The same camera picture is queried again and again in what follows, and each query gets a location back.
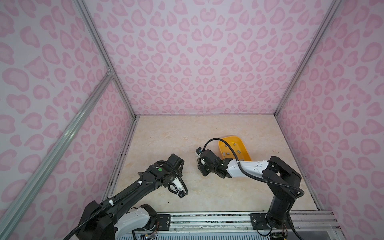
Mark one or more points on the yellow plastic tray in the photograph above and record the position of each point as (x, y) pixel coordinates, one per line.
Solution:
(243, 156)

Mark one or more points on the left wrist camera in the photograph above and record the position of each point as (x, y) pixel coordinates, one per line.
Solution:
(177, 185)

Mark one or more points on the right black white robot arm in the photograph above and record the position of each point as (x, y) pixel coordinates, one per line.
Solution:
(283, 181)

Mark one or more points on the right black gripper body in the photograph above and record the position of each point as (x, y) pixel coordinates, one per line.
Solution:
(211, 168)

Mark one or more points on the aluminium frame left diagonal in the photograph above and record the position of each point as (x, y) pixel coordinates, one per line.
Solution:
(22, 202)

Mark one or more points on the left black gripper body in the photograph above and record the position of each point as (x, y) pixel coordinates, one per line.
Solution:
(173, 175)

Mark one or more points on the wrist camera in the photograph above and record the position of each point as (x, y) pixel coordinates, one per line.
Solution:
(199, 151)
(177, 185)

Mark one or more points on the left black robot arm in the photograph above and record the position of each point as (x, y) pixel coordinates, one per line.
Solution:
(117, 216)

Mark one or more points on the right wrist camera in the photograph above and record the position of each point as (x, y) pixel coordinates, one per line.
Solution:
(199, 151)

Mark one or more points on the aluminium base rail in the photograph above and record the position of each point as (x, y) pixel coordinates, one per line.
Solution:
(306, 225)

